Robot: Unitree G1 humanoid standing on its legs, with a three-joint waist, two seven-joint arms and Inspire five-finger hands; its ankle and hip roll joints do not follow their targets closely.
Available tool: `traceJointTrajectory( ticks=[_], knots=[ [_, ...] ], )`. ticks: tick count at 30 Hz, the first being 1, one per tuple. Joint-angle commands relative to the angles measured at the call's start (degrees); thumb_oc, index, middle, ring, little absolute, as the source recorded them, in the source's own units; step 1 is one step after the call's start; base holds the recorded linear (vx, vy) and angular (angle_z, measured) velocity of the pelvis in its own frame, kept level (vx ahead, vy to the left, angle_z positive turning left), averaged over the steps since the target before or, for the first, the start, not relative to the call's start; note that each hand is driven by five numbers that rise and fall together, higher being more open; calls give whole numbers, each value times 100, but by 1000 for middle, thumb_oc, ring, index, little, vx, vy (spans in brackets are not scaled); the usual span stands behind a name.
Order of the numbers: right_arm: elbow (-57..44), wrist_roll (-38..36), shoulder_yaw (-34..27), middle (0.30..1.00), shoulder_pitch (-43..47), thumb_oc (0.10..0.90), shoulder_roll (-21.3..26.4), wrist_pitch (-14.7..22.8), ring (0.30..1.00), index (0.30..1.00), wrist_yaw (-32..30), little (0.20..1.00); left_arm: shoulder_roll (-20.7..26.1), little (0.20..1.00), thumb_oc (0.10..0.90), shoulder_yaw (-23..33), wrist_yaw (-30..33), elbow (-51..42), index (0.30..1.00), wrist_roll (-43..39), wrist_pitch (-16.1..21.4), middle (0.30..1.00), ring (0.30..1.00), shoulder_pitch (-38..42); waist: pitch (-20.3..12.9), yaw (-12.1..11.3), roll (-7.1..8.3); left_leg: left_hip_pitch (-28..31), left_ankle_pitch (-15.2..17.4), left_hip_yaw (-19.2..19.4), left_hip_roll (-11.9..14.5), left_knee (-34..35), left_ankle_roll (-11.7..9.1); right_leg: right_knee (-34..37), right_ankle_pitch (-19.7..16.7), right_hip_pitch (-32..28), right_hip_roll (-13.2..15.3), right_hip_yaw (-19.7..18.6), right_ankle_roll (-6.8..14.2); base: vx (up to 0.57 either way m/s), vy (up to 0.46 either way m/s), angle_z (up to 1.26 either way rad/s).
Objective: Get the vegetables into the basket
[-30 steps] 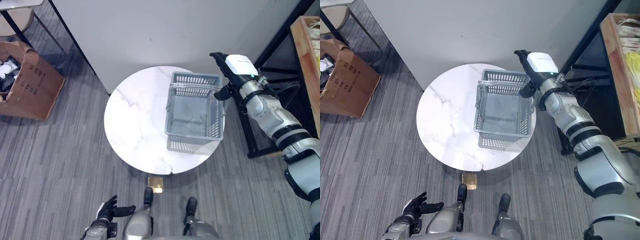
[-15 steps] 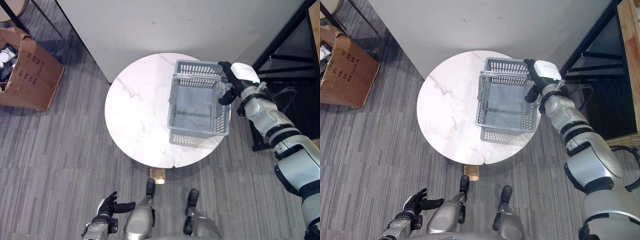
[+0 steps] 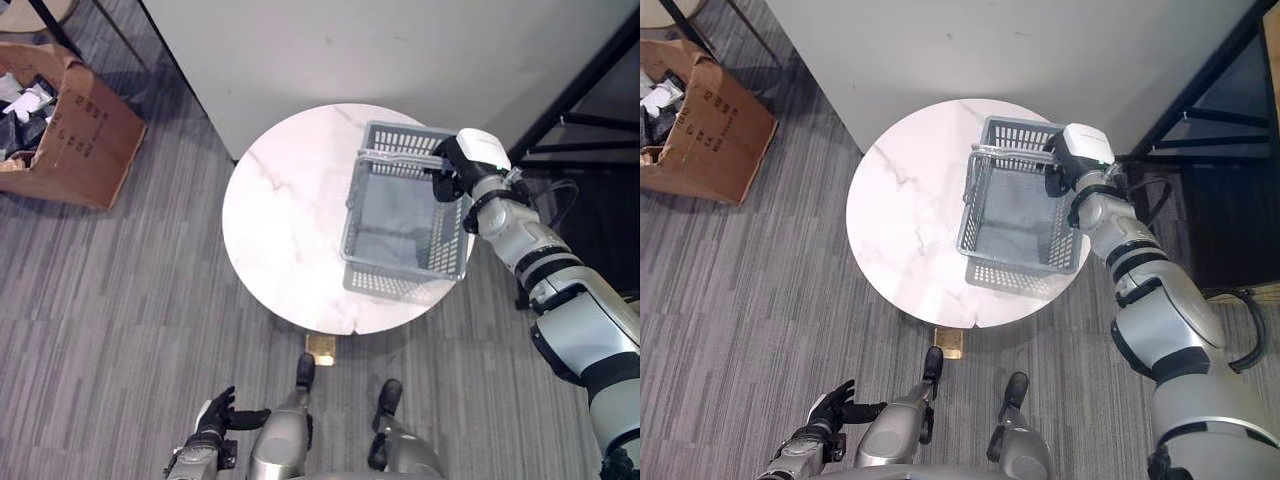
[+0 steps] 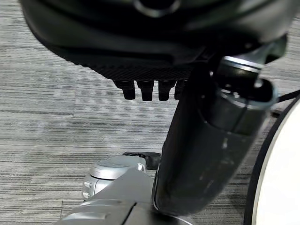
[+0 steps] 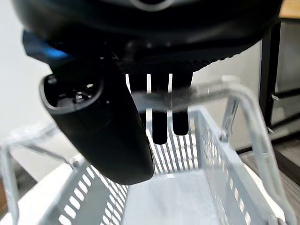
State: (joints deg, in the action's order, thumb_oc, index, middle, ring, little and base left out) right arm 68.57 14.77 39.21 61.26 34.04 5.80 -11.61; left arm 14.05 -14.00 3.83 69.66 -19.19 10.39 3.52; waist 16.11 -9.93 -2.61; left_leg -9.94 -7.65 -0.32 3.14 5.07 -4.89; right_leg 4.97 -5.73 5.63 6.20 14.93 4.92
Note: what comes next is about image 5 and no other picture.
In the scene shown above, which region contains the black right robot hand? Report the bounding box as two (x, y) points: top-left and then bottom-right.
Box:
(11, 0), (284, 186)

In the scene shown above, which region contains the white plastic shopping basket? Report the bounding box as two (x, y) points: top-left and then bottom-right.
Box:
(0, 75), (300, 225)

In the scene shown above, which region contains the black metal frame cabinet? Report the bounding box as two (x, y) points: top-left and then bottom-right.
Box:
(235, 17), (300, 154)

